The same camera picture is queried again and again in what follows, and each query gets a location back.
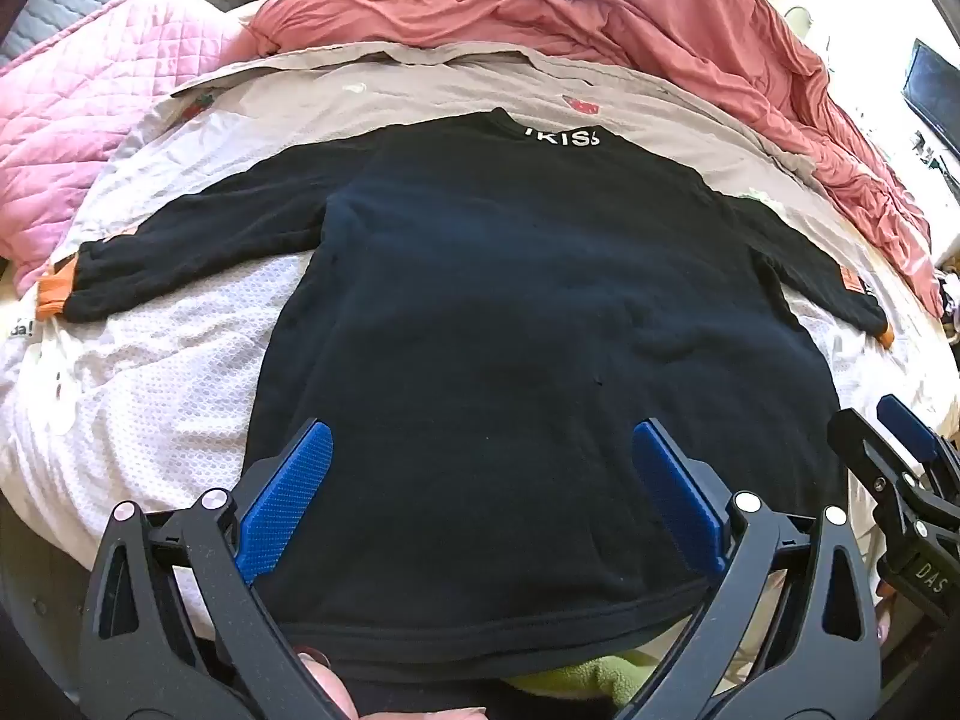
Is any person's left hand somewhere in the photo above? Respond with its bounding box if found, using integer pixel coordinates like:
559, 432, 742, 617
295, 645, 362, 720

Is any person's right hand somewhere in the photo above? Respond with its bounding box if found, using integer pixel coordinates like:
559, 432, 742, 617
872, 591, 899, 652

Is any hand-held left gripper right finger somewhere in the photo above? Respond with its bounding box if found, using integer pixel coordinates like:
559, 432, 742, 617
615, 418, 882, 720

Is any green fleece jacket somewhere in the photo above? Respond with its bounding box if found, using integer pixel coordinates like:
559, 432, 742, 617
510, 649, 661, 713

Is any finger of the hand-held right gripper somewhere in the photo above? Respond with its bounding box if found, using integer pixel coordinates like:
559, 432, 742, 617
827, 406, 960, 537
876, 394, 960, 500

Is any beige printed bed blanket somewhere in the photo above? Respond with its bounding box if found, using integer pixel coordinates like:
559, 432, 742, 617
0, 41, 960, 533

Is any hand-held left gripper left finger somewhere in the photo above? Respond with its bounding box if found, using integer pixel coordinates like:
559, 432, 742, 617
79, 420, 353, 720

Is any pink quilted blanket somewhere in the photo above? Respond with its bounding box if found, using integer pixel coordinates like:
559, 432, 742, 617
0, 0, 263, 293

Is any coral duvet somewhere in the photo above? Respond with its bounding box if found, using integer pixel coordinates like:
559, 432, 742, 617
251, 0, 946, 316

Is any black sweatshirt with orange cuffs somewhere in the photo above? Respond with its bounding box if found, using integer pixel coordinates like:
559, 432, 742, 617
37, 109, 897, 683

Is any black flat screen monitor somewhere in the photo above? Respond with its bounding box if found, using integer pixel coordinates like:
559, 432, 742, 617
900, 37, 960, 166

